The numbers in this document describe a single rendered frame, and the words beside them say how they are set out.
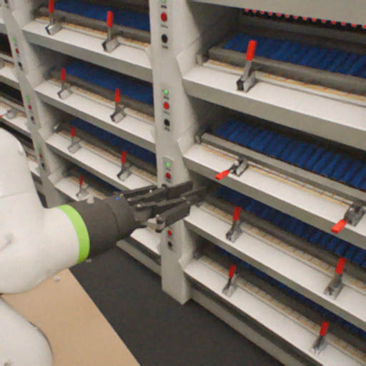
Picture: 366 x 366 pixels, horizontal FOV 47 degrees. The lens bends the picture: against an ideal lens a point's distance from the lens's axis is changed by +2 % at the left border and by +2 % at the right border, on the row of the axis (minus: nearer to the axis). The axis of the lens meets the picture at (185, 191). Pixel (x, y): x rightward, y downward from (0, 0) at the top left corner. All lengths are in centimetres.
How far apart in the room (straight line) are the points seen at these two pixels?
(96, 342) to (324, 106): 59
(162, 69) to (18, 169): 50
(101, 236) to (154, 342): 69
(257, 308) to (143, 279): 46
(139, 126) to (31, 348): 75
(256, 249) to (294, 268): 10
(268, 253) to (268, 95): 39
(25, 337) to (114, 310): 83
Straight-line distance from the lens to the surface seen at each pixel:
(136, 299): 139
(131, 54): 111
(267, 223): 104
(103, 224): 63
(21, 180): 60
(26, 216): 58
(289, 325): 114
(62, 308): 89
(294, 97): 83
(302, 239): 101
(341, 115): 78
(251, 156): 95
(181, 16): 93
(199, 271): 124
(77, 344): 83
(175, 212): 72
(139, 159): 132
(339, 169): 91
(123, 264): 151
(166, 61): 98
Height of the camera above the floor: 102
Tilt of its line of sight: 33 degrees down
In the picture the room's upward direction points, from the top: straight up
